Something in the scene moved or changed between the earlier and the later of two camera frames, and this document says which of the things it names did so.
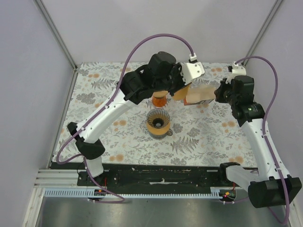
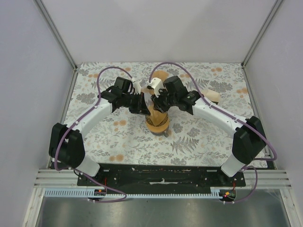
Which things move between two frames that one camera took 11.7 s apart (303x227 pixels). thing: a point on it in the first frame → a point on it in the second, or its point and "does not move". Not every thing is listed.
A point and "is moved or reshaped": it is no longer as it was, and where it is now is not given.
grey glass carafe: x=159 y=136 is moved or reshaped
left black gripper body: x=175 y=81 → x=134 y=102
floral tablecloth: x=204 y=135 does not move
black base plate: x=129 y=176 does not move
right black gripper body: x=225 y=94 → x=164 y=101
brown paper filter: x=181 y=94 is moved or reshaped
